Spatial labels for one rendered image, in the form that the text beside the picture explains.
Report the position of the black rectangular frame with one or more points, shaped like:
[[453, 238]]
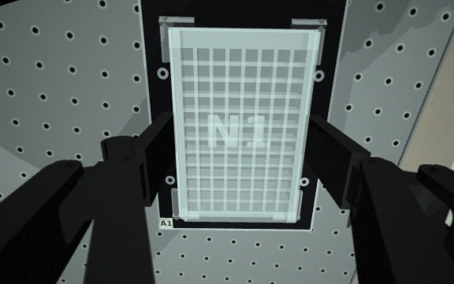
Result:
[[329, 16]]

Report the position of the grey flat base plate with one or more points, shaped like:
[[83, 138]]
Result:
[[72, 75]]

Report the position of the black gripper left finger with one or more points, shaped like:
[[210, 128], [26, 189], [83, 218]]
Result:
[[44, 220]]

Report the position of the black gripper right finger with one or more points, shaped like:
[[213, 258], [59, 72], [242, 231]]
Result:
[[395, 242]]

